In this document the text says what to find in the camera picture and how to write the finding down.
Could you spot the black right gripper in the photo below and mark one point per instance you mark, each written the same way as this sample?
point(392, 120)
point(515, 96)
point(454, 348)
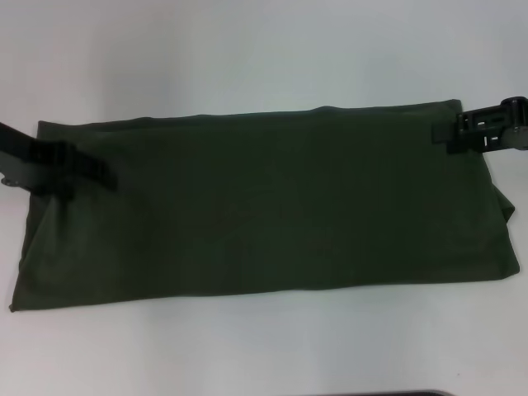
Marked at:
point(515, 123)

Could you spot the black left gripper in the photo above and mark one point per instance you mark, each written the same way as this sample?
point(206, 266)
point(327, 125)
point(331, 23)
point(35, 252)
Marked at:
point(24, 161)

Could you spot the dark green FREE t-shirt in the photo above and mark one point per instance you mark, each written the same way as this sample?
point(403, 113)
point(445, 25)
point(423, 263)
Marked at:
point(268, 206)

